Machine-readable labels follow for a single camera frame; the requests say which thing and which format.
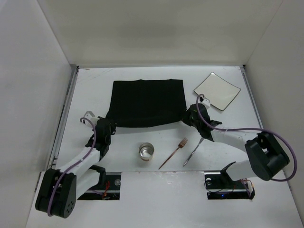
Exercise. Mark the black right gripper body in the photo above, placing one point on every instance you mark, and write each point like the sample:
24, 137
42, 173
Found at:
188, 116

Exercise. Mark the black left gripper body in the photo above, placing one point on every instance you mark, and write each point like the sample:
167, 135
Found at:
112, 126

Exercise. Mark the silver knife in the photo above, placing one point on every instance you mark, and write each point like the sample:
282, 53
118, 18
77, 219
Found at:
192, 153

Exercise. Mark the white square plate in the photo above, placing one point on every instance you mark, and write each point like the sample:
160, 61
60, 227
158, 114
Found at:
219, 91

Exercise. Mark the black cloth placemat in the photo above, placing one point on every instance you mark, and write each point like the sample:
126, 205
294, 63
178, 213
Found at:
147, 103

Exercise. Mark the silver metal cup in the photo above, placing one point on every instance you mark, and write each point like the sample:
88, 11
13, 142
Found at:
146, 151

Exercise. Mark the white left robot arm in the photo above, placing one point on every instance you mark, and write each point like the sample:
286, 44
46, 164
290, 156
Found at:
61, 187

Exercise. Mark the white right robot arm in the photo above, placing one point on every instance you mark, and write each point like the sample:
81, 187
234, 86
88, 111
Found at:
265, 156

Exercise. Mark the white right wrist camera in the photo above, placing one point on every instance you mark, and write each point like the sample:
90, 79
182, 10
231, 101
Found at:
204, 101

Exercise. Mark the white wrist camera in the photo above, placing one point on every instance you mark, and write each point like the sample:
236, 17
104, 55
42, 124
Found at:
88, 118
204, 101

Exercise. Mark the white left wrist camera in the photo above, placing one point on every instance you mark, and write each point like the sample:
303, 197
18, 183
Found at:
88, 118

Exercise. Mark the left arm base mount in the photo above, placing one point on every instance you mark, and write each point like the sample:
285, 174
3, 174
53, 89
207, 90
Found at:
110, 190

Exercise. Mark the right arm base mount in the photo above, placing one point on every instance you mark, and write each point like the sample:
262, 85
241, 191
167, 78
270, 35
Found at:
220, 186

